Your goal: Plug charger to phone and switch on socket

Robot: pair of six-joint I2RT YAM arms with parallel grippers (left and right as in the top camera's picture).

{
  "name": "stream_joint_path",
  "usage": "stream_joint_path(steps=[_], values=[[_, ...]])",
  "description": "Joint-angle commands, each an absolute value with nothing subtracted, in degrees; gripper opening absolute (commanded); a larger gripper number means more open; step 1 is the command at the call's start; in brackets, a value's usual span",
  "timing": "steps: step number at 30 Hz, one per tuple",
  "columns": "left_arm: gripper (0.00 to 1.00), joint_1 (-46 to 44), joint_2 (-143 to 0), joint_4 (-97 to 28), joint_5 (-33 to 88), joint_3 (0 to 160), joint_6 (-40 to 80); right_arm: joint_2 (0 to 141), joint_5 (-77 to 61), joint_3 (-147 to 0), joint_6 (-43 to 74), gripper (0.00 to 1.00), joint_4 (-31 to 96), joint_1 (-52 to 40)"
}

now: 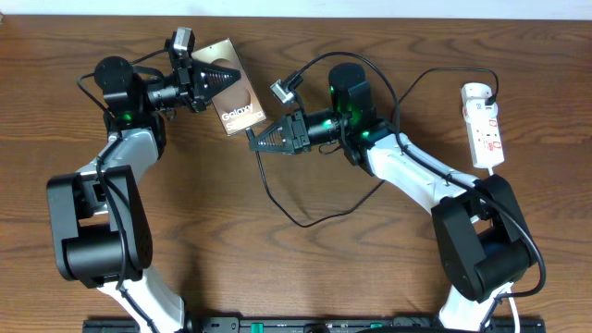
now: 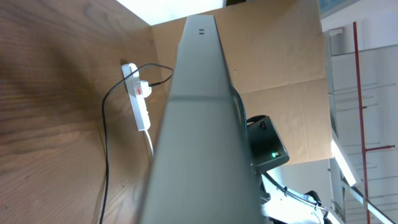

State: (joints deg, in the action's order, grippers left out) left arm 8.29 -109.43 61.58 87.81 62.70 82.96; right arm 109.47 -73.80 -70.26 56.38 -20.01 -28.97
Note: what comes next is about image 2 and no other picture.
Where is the white power strip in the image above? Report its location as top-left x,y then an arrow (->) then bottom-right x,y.
121,63 -> 150,131

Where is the black USB charging cable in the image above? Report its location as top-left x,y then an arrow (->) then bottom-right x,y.
98,63 -> 174,224

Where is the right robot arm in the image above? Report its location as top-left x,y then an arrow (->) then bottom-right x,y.
246,115 -> 331,224

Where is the white USB charger plug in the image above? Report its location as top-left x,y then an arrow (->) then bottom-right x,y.
133,80 -> 152,98

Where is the brown cardboard sheet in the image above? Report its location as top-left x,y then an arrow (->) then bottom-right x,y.
152,1 -> 332,164

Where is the white power strip cord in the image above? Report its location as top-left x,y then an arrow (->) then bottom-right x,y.
143,129 -> 155,158

